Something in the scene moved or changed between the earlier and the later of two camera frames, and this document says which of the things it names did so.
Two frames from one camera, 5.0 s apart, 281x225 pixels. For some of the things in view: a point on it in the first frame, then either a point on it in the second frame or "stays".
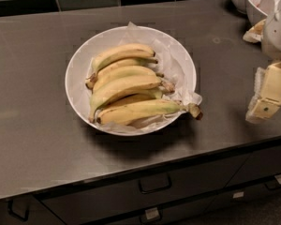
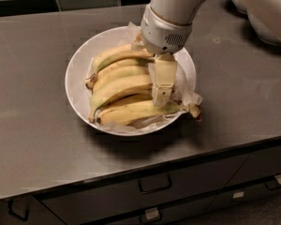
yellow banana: x=118 y=88 stays
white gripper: x=277 y=35 → x=161 y=34
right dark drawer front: x=261 y=165 stays
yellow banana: x=122 y=52 stays
